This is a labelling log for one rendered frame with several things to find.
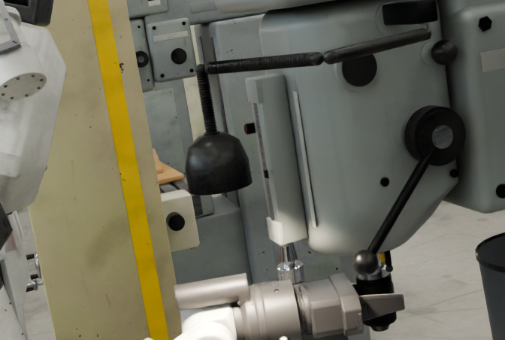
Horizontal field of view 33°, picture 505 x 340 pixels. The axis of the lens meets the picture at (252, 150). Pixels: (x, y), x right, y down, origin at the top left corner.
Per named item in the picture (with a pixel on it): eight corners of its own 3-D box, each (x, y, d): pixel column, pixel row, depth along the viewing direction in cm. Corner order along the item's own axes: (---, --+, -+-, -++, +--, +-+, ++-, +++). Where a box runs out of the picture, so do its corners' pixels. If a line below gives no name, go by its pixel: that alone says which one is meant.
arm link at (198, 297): (275, 364, 112) (188, 380, 111) (264, 318, 121) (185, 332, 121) (264, 290, 107) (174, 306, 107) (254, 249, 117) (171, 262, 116)
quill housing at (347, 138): (340, 277, 101) (302, 5, 95) (277, 240, 120) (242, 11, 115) (478, 240, 107) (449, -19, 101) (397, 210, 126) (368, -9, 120)
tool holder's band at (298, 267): (309, 267, 149) (308, 261, 149) (291, 276, 146) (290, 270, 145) (289, 264, 152) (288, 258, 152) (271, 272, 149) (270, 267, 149)
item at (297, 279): (313, 299, 150) (309, 267, 149) (296, 308, 147) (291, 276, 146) (294, 295, 153) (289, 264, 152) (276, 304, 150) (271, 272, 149)
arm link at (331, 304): (358, 284, 108) (264, 300, 107) (368, 356, 109) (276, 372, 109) (340, 256, 120) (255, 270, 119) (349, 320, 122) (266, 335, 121)
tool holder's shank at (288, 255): (302, 262, 149) (293, 200, 147) (290, 268, 146) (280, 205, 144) (288, 260, 151) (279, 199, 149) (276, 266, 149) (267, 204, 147)
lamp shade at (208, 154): (175, 194, 95) (165, 140, 94) (217, 177, 101) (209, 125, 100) (224, 195, 91) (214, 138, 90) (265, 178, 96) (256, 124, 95)
